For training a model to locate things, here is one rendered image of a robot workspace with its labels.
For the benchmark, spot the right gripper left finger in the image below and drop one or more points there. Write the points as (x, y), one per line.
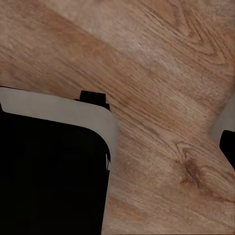
(12, 146)

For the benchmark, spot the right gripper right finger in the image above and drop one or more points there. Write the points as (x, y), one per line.
(227, 146)

